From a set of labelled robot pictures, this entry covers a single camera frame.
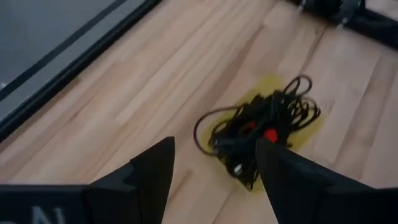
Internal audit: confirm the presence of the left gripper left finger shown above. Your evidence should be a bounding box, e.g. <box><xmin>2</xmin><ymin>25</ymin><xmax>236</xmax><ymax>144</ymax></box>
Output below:
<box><xmin>89</xmin><ymin>136</ymin><xmax>176</xmax><ymax>224</ymax></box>

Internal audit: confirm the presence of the black cable with red tie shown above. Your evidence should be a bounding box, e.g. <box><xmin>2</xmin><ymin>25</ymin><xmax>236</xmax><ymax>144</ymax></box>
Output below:
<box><xmin>208</xmin><ymin>88</ymin><xmax>322</xmax><ymax>191</ymax></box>

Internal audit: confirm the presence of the yellow translucent plastic container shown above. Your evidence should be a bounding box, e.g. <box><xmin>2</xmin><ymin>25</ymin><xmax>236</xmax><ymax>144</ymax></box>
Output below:
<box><xmin>198</xmin><ymin>73</ymin><xmax>327</xmax><ymax>195</ymax></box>

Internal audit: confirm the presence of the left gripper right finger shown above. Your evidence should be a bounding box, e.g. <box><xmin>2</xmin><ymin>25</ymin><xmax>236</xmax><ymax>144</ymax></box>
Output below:
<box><xmin>254</xmin><ymin>138</ymin><xmax>343</xmax><ymax>224</ymax></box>

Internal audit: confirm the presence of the small black cable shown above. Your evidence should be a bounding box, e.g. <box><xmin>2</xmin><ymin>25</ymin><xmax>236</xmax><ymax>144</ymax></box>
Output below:
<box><xmin>279</xmin><ymin>74</ymin><xmax>314</xmax><ymax>105</ymax></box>

